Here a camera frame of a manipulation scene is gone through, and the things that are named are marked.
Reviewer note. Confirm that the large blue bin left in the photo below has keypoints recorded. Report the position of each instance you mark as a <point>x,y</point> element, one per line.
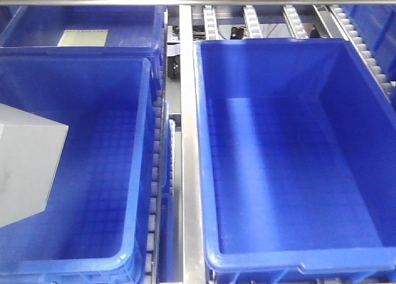
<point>95,225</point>

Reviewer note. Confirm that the pale yellow sheet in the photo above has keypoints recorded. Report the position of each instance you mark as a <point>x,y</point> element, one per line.
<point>83,38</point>

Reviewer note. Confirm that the large blue bin right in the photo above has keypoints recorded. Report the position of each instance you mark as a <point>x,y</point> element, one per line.
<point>297,162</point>

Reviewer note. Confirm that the steel rack divider bar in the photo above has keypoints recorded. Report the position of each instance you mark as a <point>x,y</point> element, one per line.
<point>194,267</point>

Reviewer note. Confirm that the blue bin with sheet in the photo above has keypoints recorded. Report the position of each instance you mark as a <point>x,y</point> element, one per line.
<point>132,30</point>

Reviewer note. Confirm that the gray square base block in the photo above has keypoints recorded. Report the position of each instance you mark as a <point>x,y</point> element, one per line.
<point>31,147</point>

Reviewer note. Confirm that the large blue bin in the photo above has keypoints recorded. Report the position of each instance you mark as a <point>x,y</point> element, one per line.
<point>297,162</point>
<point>95,225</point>

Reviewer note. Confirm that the white roller track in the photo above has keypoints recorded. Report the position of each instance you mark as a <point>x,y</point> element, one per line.
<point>349,33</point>

